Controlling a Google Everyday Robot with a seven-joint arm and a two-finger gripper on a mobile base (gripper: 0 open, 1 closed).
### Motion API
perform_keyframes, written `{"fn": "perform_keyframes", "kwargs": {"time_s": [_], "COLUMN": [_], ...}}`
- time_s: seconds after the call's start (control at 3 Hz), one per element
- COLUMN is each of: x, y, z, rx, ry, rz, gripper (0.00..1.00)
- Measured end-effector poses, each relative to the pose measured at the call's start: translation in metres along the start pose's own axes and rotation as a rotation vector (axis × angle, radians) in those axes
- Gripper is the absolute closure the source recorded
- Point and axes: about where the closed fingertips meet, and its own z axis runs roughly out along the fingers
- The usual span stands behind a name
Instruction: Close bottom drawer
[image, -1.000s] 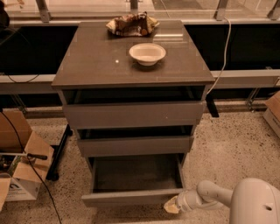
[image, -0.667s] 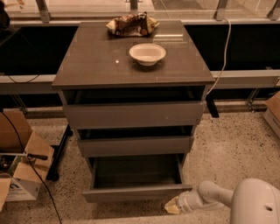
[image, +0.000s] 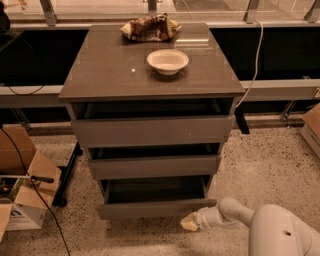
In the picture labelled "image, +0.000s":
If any grey bottom drawer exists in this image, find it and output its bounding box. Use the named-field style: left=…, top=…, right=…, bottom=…
left=97, top=175, right=217, bottom=220

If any grey drawer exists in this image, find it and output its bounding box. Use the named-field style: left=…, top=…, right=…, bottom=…
left=89, top=143, right=221, bottom=180
left=97, top=175, right=217, bottom=220
left=72, top=99, right=234, bottom=148

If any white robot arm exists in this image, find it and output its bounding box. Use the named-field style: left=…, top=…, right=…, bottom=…
left=181, top=198, right=320, bottom=256

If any grey middle drawer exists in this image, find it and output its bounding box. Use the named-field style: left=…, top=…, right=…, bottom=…
left=89, top=143, right=221, bottom=180

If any grey drawer cabinet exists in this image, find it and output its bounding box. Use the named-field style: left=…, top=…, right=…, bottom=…
left=57, top=23, right=246, bottom=198

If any grey top drawer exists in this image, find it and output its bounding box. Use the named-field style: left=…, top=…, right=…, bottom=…
left=72, top=99, right=234, bottom=148

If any black stand leg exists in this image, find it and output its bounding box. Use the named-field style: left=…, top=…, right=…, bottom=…
left=53, top=143, right=83, bottom=207

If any cardboard box right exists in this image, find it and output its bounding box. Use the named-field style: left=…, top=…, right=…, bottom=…
left=300, top=103, right=320, bottom=158

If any white bowl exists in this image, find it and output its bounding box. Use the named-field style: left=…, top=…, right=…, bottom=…
left=147, top=49, right=189, bottom=75

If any open cardboard box left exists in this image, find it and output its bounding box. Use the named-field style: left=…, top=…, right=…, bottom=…
left=0, top=127, right=62, bottom=239

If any crumpled snack bag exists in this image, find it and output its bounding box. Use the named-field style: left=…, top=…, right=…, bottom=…
left=120, top=13, right=181, bottom=42

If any black handled tool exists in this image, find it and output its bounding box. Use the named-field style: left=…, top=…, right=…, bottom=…
left=0, top=175, right=54, bottom=184

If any white cable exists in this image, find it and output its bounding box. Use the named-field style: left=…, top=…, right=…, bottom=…
left=234, top=19, right=265, bottom=110

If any black cable left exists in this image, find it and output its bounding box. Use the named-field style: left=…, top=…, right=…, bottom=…
left=0, top=126, right=72, bottom=256

